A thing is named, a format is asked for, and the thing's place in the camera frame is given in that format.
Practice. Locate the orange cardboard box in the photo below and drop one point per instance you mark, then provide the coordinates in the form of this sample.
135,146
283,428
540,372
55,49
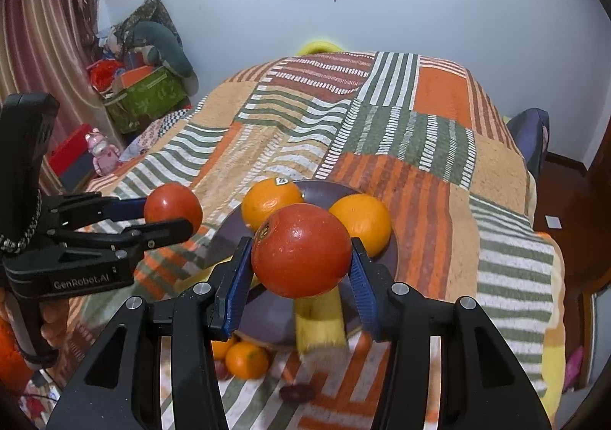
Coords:
136,76

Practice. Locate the large orange with sticker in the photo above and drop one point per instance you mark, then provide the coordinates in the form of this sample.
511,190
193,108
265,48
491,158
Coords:
269,205

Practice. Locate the dark floral cushion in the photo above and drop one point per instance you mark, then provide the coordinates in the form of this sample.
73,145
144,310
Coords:
152,10

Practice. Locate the yellow bed sheet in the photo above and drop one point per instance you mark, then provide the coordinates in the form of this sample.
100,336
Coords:
556,363

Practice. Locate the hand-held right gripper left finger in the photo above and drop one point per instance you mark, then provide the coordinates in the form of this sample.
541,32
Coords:
234,296

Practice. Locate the striped red curtain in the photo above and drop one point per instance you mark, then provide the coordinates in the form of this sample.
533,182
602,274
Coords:
43,43

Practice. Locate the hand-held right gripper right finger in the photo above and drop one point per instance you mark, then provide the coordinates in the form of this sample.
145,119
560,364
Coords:
367,301

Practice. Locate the dark red date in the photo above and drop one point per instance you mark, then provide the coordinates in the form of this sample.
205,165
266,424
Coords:
221,370
297,393

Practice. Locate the small tangerine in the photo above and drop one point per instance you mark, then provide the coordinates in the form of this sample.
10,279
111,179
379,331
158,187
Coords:
220,348
247,361

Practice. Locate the pink plastic item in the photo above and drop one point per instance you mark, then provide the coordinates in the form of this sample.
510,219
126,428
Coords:
575,368

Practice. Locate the patchwork striped blanket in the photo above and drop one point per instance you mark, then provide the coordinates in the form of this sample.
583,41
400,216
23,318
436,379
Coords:
405,162

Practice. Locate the pink toy figure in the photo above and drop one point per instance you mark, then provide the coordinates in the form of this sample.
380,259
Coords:
101,150

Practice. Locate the white paper scrap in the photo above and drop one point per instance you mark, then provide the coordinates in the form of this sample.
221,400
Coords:
553,222

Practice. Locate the red tomato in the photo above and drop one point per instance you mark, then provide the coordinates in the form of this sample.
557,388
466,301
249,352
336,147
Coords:
300,251
172,205

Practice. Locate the red box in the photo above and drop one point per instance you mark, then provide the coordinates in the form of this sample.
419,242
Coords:
71,150

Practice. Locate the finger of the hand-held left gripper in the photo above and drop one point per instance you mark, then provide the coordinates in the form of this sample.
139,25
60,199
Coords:
126,209
162,232

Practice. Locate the red plastic bag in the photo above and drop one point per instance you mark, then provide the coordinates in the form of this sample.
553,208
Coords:
105,74

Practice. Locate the checkered cloth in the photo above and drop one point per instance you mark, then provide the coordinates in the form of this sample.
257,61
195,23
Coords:
174,117

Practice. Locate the purple plate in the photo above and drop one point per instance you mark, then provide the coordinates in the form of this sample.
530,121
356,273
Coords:
272,315

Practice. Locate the green storage box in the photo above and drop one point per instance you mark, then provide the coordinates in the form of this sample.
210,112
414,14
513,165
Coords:
148,100

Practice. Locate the floral pillow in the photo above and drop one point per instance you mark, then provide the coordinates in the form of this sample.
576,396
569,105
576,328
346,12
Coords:
143,139

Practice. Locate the yellow round object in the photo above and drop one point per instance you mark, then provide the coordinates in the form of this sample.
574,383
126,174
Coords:
319,47

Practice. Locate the person's left hand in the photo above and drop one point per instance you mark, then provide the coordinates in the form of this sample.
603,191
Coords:
56,322

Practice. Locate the small doll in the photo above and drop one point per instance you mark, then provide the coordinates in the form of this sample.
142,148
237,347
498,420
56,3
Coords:
110,42

